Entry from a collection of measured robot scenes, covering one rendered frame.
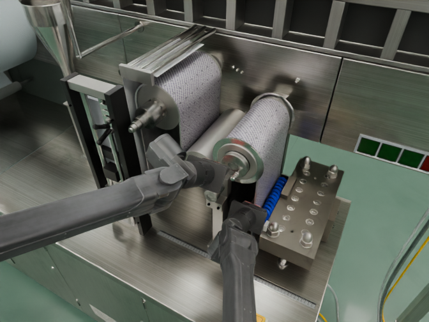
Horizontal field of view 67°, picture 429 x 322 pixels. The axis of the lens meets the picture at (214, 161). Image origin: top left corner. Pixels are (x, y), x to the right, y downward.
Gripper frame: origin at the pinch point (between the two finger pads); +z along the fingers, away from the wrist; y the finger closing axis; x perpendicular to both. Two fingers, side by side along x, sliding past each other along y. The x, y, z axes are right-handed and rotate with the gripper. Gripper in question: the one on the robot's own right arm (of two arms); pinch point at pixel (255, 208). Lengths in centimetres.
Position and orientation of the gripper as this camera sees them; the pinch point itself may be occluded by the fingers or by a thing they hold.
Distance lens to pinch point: 98.2
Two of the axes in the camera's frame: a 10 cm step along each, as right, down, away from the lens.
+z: 4.1, -1.2, 9.0
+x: 2.4, -9.4, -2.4
